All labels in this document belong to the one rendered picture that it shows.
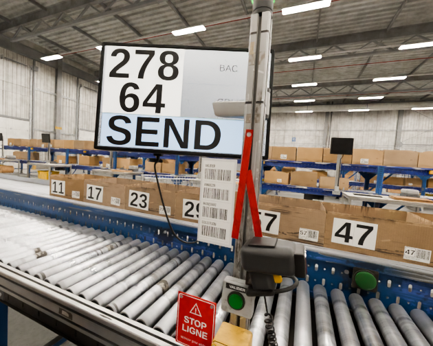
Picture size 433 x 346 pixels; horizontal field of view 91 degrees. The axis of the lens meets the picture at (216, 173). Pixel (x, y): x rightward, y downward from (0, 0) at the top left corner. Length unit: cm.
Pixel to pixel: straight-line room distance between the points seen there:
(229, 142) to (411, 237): 84
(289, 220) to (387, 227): 37
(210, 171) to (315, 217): 69
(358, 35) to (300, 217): 1347
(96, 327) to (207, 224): 52
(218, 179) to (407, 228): 85
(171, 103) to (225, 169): 26
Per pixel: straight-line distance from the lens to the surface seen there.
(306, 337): 81
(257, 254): 42
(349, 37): 1419
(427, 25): 1486
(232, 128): 59
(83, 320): 92
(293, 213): 107
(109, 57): 73
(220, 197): 48
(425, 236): 116
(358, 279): 108
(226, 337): 55
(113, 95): 69
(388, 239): 113
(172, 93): 63
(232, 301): 51
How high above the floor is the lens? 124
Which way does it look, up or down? 3 degrees down
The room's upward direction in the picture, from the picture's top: 4 degrees clockwise
